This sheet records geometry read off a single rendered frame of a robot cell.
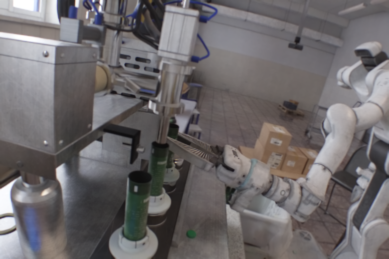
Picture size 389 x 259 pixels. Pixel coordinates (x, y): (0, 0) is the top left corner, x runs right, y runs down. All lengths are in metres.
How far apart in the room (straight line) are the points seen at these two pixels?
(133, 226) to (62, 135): 0.15
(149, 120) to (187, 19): 0.30
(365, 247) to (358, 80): 0.92
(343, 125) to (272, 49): 10.20
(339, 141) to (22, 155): 0.72
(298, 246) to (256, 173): 1.25
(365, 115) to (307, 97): 10.78
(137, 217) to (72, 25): 0.25
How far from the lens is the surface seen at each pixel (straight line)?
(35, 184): 0.35
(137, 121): 0.57
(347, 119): 0.76
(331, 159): 0.69
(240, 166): 0.47
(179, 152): 0.46
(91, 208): 0.51
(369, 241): 1.52
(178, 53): 0.33
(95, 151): 0.66
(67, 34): 0.31
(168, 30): 0.33
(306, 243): 1.72
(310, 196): 0.57
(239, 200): 0.54
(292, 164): 3.13
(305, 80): 11.40
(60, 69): 0.26
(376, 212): 1.47
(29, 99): 0.28
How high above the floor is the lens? 1.35
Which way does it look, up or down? 19 degrees down
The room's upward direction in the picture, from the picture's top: 13 degrees clockwise
